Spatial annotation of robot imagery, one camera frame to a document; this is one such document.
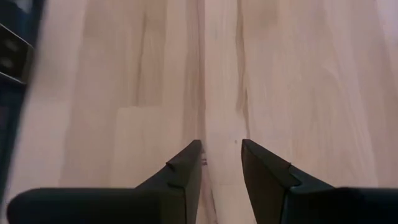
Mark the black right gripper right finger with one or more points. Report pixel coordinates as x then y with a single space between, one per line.
326 207

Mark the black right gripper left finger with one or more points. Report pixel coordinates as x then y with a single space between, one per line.
102 207

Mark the black metal table frame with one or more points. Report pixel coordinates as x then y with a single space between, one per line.
12 118

